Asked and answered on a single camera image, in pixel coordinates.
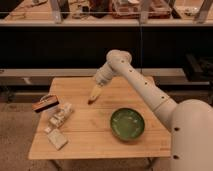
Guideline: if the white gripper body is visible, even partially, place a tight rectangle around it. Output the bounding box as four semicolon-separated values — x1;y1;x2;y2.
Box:
94;64;115;86

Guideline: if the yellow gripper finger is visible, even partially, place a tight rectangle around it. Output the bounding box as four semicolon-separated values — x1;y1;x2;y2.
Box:
88;85;102;103

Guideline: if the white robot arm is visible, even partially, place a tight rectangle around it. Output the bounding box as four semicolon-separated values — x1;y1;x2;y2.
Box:
88;50;213;171

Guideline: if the white plastic packet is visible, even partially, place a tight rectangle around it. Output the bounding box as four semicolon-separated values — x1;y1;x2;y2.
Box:
49;103;73;128

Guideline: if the wooden table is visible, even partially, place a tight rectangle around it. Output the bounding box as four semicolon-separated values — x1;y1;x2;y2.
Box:
28;77;170;160

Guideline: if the green bowl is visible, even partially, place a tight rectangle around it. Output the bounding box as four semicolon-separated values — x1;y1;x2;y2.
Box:
110;108;145;141

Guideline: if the small white block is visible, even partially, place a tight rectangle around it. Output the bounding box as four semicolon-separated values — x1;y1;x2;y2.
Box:
44;127;52;134

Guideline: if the background shelf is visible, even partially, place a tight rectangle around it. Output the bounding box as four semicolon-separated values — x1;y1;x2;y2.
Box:
0;0;213;27

